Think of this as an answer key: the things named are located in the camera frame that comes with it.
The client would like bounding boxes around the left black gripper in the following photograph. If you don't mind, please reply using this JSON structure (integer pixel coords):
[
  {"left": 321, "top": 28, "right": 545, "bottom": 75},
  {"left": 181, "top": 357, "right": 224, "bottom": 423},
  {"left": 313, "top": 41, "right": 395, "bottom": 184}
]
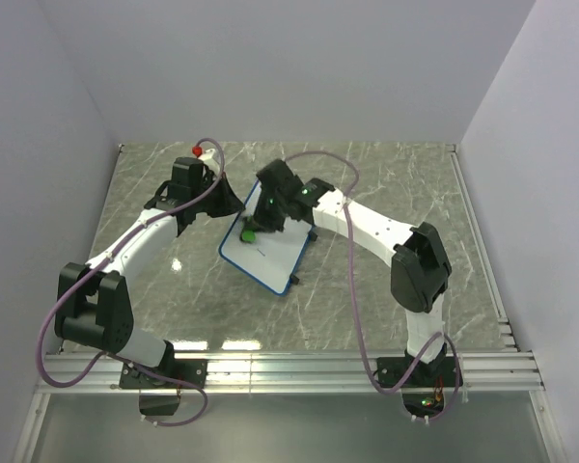
[{"left": 192, "top": 174, "right": 245, "bottom": 219}]

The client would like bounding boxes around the green whiteboard eraser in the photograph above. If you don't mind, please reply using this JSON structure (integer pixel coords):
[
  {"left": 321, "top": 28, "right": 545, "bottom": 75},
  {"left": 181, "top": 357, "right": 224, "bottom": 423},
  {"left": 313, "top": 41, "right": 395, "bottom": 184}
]
[{"left": 239, "top": 216, "right": 259, "bottom": 244}]

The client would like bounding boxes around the blue framed whiteboard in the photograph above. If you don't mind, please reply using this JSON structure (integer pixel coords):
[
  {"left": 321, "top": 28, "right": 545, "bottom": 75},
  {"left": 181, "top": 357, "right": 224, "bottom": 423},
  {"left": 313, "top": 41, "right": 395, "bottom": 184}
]
[{"left": 218, "top": 181, "right": 314, "bottom": 296}]

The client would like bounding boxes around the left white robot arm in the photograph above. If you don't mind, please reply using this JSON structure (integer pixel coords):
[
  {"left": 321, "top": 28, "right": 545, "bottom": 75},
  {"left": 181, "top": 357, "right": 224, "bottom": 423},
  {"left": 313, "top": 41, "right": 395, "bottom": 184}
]
[{"left": 53, "top": 147, "right": 243, "bottom": 388}]

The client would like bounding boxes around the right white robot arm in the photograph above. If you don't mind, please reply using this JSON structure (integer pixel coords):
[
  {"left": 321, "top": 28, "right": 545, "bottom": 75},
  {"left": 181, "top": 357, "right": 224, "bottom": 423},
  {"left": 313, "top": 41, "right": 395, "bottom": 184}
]
[{"left": 245, "top": 159, "right": 452, "bottom": 386}]

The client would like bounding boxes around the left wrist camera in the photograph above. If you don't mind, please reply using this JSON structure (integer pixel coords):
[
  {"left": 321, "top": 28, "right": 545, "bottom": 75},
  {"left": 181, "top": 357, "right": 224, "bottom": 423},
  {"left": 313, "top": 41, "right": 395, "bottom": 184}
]
[{"left": 192, "top": 146, "right": 221, "bottom": 175}]

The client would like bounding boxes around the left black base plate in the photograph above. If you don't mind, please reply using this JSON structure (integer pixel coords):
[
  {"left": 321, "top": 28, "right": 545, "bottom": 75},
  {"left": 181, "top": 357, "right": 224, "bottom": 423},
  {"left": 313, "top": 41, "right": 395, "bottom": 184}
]
[{"left": 119, "top": 359, "right": 207, "bottom": 390}]

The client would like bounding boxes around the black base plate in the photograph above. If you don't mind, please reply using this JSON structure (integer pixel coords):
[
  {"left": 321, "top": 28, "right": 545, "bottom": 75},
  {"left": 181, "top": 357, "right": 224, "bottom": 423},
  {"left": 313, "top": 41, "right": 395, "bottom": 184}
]
[
  {"left": 119, "top": 359, "right": 207, "bottom": 390},
  {"left": 374, "top": 345, "right": 463, "bottom": 389}
]

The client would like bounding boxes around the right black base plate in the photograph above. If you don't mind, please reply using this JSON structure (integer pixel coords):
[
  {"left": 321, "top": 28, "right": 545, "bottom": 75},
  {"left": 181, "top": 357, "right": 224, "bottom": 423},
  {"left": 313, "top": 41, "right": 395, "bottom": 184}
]
[{"left": 374, "top": 345, "right": 463, "bottom": 389}]

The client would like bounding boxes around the aluminium rail frame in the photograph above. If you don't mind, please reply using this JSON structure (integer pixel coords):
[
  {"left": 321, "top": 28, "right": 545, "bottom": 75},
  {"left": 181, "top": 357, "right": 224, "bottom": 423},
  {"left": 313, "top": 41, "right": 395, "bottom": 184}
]
[{"left": 23, "top": 142, "right": 565, "bottom": 462}]

